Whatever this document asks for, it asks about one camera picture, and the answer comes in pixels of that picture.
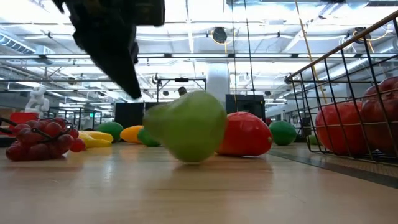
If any small green lime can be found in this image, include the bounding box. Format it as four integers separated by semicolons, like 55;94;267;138
137;128;162;148

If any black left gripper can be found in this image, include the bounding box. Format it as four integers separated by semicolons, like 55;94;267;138
51;0;165;100

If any yellow hanging cable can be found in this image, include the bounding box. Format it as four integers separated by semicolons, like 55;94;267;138
294;0;328;105

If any black monitor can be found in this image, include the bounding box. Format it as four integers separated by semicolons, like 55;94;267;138
225;94;266;123

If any thin black hanging cable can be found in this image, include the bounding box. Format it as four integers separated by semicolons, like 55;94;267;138
230;0;238;105

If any black background rig frame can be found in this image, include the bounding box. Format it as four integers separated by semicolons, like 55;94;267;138
156;77;207;105

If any wire basket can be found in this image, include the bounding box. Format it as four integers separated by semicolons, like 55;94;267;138
285;9;398;167

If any yellow mango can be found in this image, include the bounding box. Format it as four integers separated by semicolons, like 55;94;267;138
119;124;146;145

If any yellow banana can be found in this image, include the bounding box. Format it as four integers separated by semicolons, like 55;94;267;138
76;130;114;149

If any bright red apple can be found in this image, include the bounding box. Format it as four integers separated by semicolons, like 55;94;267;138
315;101;368;157

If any bright green pear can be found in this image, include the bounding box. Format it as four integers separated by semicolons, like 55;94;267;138
142;90;228;164

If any red orange mango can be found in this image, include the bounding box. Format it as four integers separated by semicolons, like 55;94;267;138
216;111;274;157

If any large green lime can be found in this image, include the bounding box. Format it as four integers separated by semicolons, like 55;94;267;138
268;120;298;147
95;121;125;144

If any black partition panel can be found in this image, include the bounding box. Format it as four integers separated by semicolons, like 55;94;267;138
114;101;156;129

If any red bin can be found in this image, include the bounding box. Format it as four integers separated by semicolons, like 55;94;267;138
9;112;40;135

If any maroon squarish apple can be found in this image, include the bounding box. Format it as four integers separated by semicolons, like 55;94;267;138
361;84;388;154

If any ceiling cable reel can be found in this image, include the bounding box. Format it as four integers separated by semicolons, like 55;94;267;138
353;26;368;41
212;26;228;45

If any red grape bunch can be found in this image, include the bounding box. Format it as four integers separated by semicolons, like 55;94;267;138
5;117;87;162

